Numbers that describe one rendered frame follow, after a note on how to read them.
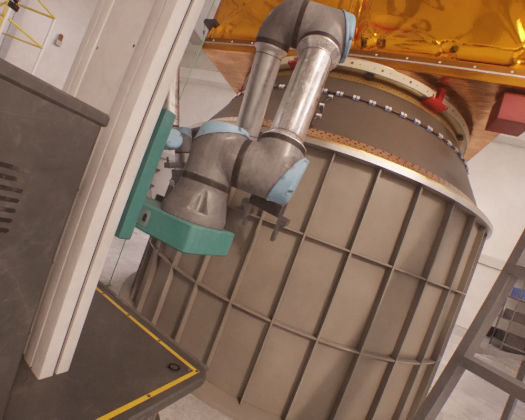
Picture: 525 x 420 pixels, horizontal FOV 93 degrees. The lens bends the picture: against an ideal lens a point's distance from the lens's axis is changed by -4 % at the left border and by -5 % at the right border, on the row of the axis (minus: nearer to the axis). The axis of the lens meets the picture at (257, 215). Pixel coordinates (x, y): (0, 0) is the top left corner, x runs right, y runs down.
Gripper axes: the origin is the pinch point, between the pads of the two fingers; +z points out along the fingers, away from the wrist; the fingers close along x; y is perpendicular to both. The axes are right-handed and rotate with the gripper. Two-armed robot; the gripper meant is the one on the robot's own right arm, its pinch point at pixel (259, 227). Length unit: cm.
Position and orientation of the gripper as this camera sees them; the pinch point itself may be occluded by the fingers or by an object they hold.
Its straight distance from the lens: 102.3
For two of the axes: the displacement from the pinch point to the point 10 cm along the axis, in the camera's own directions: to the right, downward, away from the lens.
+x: 8.2, 4.4, -3.5
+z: -2.9, 8.6, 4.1
